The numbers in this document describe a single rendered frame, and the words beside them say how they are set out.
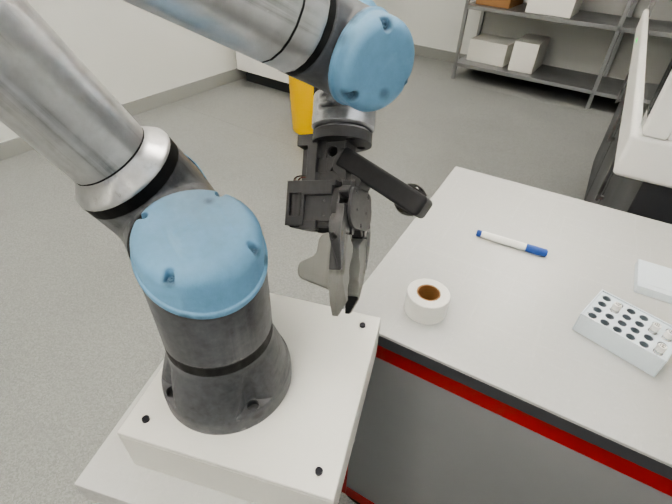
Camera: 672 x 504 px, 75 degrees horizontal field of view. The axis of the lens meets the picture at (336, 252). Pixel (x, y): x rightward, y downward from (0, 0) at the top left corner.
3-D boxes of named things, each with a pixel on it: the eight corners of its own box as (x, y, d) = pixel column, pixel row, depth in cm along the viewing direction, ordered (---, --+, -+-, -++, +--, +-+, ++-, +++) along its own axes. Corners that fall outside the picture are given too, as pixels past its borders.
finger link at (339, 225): (337, 273, 50) (346, 201, 52) (351, 274, 49) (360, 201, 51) (320, 267, 46) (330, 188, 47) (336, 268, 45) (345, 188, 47)
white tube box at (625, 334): (571, 329, 71) (580, 313, 69) (593, 304, 76) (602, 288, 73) (654, 377, 64) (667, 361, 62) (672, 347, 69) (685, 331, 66)
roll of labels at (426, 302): (405, 292, 76) (408, 275, 74) (445, 297, 76) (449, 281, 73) (403, 321, 71) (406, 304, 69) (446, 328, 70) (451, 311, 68)
